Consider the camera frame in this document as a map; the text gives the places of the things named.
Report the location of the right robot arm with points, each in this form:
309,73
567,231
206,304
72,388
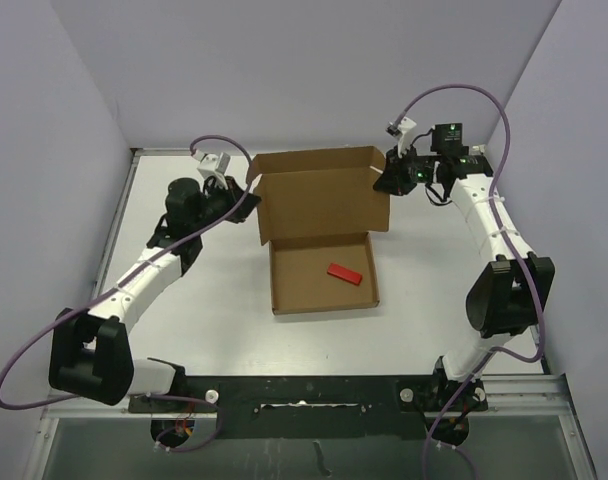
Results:
513,287

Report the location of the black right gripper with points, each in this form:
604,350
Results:
391,180

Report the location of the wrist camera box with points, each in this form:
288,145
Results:
402,132
212,165

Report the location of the brown cardboard box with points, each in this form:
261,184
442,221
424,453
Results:
318,207

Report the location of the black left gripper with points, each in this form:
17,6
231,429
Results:
232,193

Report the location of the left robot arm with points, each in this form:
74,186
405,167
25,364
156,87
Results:
91,355

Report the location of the small red block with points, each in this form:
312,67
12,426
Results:
345,274

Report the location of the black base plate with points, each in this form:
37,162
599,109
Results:
323,407

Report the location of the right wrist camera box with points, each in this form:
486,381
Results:
402,132

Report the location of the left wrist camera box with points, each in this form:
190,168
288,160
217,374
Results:
212,165

